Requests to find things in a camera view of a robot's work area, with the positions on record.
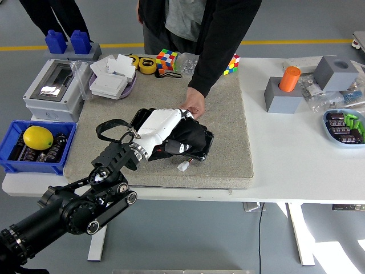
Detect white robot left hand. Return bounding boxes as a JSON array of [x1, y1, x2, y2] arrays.
[[136, 107, 196, 156]]

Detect person's left hand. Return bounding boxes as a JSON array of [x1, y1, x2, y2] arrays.
[[181, 87, 206, 120]]

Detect table height control panel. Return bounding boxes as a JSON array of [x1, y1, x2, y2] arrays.
[[331, 204, 365, 212]]

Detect clear bag of screws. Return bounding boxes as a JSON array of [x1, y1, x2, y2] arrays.
[[174, 52, 200, 75]]

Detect grey-brown mat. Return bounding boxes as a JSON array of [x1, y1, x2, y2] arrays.
[[63, 53, 254, 190]]

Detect purple tray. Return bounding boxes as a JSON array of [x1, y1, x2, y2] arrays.
[[88, 70, 137, 100]]

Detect multicolour puzzle cube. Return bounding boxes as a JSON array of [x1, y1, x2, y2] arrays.
[[155, 48, 179, 71], [222, 53, 241, 76]]

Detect white folded cardboard box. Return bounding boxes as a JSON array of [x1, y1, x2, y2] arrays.
[[90, 54, 136, 81]]

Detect grey block holder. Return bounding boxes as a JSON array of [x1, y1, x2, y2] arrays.
[[263, 76, 305, 114]]

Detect orange cylinder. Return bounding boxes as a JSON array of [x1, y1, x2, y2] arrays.
[[278, 66, 302, 92]]

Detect grey block base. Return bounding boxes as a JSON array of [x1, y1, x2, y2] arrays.
[[42, 42, 103, 61]]

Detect white perforated strip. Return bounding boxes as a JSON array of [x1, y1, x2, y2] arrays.
[[282, 56, 325, 71]]

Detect clear bag of metal parts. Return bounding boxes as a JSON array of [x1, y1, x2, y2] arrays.
[[298, 74, 323, 100]]

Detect blue plastic block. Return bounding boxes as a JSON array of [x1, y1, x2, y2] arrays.
[[45, 29, 68, 54], [70, 30, 92, 55]]

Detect grey box under table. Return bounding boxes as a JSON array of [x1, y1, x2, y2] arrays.
[[242, 202, 266, 212]]

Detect yellow lemon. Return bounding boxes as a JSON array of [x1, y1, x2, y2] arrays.
[[23, 126, 54, 151]]

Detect large clear plastic bag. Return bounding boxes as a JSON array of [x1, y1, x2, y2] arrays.
[[306, 90, 346, 114]]

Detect white table leg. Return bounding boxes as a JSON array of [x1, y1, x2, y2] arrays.
[[87, 225, 108, 262], [286, 202, 316, 266]]

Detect light blue bowl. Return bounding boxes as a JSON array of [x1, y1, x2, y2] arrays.
[[322, 108, 365, 149]]

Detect grey block with round hole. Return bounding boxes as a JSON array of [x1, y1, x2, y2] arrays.
[[313, 55, 359, 92]]

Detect person in background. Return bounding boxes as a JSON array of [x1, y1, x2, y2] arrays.
[[19, 0, 92, 43]]

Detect clear bag of blue resistors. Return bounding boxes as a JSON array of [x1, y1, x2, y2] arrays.
[[340, 82, 365, 107]]

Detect blue plastic bin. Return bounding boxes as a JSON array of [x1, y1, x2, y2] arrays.
[[0, 119, 78, 175]]

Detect black wrist strap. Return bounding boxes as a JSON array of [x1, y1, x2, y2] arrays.
[[155, 70, 183, 79]]

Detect white connector with wires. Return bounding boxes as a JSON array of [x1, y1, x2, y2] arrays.
[[176, 158, 196, 172]]

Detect white switch box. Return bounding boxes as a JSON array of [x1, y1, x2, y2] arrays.
[[90, 71, 128, 100]]

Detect grey electrical enclosure box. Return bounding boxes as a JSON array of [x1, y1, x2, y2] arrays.
[[22, 58, 94, 123]]

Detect black hanging cable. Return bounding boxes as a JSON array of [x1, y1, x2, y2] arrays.
[[257, 202, 263, 274]]

